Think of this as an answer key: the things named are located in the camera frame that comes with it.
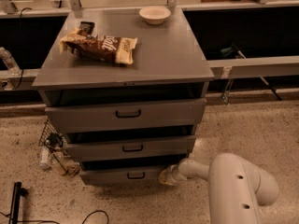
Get grey bottom drawer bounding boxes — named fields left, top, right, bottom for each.
left=80, top=154, right=187, bottom=186

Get grey drawer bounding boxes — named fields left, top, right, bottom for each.
left=80, top=154, right=187, bottom=186
left=66, top=125, right=195, bottom=161
left=46, top=99, right=206, bottom=133

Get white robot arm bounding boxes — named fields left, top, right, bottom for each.
left=159, top=153, right=279, bottom=224

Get grey middle drawer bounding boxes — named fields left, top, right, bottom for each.
left=66, top=125, right=195, bottom=161

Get grey top drawer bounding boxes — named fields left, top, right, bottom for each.
left=46, top=99, right=206, bottom=133

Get grey drawer cabinet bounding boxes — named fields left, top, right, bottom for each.
left=32, top=7, right=216, bottom=173

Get bottles beside cabinet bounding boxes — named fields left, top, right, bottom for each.
left=39, top=133, right=79, bottom=176

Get brown white snack bag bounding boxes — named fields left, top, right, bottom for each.
left=60, top=28, right=137, bottom=65

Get white bowl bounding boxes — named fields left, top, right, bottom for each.
left=139, top=6, right=171, bottom=25

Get small black packet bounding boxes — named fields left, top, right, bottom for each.
left=79, top=21, right=94, bottom=35

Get clear plastic bottle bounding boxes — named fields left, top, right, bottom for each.
left=0, top=47, right=21, bottom=77

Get black floor cable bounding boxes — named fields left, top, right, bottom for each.
left=0, top=210, right=110, bottom=224

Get wire basket on floor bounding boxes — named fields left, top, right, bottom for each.
left=38, top=119, right=66, bottom=152

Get grey metal rail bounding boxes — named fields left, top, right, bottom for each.
left=207, top=56, right=299, bottom=79

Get black stand post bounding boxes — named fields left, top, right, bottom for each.
left=8, top=182, right=28, bottom=224

